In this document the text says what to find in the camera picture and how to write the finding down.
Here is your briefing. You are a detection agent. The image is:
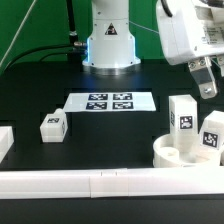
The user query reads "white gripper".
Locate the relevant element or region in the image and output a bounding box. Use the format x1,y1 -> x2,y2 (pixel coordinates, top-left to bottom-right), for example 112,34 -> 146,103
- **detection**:
156,0 -> 224,99

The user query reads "white round stool seat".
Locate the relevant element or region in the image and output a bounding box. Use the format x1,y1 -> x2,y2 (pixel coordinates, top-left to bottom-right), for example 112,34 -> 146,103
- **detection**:
153,134 -> 224,168

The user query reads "white marker sheet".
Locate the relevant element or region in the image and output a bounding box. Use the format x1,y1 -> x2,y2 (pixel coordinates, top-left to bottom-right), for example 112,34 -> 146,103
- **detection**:
64,92 -> 156,112

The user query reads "white front barrier bar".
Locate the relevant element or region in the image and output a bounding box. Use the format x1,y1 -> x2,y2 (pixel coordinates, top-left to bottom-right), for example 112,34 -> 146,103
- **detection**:
0,167 -> 224,199

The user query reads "white left barrier block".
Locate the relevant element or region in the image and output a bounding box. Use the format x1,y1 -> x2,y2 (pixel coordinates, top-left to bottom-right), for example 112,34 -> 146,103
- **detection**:
0,126 -> 14,163

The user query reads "black cable bundle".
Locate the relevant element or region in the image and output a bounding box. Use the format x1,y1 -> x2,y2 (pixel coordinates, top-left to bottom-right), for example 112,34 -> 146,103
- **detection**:
0,0 -> 88,73

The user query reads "white thin cable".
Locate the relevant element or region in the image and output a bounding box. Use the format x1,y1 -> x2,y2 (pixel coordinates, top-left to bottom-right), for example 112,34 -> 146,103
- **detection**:
0,0 -> 38,69

